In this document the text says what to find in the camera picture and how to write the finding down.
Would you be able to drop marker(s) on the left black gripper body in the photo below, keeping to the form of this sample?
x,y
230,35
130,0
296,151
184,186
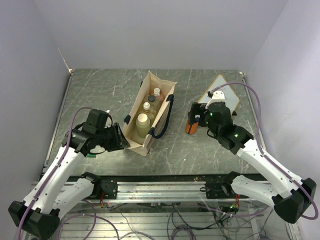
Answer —
x,y
111,138

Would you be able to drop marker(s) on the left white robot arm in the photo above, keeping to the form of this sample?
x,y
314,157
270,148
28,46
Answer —
x,y
41,211

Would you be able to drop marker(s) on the beige canvas tote bag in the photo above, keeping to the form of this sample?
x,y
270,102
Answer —
x,y
159,124

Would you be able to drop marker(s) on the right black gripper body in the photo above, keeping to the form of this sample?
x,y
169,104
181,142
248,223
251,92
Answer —
x,y
204,119

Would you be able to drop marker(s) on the clear bottle with white cap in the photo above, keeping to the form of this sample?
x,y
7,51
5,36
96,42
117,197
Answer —
x,y
148,110

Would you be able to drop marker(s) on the amber bottle with black cap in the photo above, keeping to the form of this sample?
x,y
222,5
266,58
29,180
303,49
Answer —
x,y
154,102

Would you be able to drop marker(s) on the green capped marker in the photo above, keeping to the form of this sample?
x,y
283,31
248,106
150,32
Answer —
x,y
90,156

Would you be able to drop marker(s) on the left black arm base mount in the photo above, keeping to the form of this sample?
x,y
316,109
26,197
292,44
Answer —
x,y
105,188

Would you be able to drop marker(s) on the small whiteboard with wooden frame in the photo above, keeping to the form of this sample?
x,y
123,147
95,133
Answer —
x,y
230,98

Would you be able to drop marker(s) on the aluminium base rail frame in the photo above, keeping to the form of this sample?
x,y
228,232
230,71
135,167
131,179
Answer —
x,y
170,207

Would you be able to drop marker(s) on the yellow bottle with beige cap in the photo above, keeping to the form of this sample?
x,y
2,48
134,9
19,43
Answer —
x,y
142,125

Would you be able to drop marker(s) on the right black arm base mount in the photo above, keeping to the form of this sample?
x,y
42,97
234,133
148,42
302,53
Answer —
x,y
214,190

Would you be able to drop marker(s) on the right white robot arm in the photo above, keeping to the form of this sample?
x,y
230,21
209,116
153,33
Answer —
x,y
287,193

